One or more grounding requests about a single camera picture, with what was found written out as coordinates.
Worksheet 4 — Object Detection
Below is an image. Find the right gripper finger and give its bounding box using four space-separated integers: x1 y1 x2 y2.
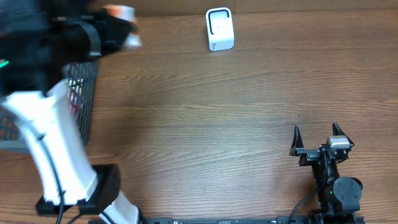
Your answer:
332 122 354 147
289 125 304 156

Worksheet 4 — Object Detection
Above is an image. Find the small orange tissue pack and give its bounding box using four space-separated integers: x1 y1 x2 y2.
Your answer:
104 4 141 49

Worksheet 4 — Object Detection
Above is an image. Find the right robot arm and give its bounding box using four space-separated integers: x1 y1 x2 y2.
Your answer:
287 122 364 223

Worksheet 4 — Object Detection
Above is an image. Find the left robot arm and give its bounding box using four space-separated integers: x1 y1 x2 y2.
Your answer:
1 1 141 224

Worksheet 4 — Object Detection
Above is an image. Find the white barcode scanner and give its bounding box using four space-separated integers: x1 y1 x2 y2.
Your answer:
205 7 234 52

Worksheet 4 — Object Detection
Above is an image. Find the grey plastic mesh basket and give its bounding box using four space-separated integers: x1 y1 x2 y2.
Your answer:
1 62 99 154

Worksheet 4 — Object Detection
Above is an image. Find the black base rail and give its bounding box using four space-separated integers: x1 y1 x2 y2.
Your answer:
138 216 365 224

